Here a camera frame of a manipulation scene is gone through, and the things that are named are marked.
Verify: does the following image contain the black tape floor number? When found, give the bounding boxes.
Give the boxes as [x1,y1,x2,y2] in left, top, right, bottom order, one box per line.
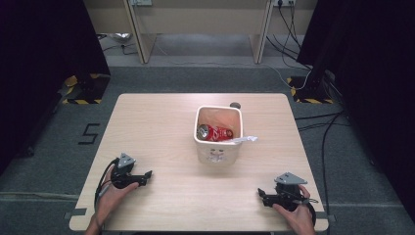
[77,122,102,146]

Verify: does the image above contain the person's right hand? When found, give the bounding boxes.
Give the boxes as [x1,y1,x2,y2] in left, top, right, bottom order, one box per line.
[271,184,317,235]

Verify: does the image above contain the black socket cables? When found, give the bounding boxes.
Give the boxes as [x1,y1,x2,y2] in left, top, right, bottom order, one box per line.
[264,0,313,71]

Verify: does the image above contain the cream plastic trash bin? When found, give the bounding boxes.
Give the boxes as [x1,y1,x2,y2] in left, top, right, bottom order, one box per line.
[193,105,245,166]

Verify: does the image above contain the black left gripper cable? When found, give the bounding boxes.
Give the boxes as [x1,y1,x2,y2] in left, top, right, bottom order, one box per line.
[93,158,119,210]

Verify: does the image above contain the dark curtain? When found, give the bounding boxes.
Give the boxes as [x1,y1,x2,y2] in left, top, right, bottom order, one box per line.
[296,0,415,224]
[0,0,112,175]

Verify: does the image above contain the grey tape strip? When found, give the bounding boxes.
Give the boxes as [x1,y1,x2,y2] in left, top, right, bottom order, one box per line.
[63,208,88,220]
[312,211,338,223]

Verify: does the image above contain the crumpled silver foil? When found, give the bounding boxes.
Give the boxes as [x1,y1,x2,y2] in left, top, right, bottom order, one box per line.
[108,31,132,45]

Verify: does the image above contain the black floor cable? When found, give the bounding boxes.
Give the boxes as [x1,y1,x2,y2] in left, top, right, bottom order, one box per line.
[294,110,348,235]
[96,33,139,57]

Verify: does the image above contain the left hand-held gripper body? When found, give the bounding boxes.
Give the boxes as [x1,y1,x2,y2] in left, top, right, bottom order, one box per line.
[110,152,136,190]

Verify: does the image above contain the black stand base striped tape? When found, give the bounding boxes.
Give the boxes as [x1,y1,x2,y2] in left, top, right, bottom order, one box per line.
[286,75,337,105]
[61,73,112,106]

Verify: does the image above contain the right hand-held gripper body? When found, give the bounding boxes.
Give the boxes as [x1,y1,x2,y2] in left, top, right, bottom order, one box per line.
[273,171,308,212]

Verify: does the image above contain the person's left hand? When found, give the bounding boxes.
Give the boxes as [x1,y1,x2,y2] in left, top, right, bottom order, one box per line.
[95,164,140,226]

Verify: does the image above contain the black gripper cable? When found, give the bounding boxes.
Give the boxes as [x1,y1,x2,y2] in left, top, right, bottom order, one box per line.
[93,158,119,210]
[293,195,319,227]

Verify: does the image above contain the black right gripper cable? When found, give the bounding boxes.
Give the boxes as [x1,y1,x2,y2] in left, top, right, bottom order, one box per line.
[293,195,319,227]

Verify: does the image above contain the red soda can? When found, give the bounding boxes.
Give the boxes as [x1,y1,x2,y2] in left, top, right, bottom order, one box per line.
[197,123,235,143]

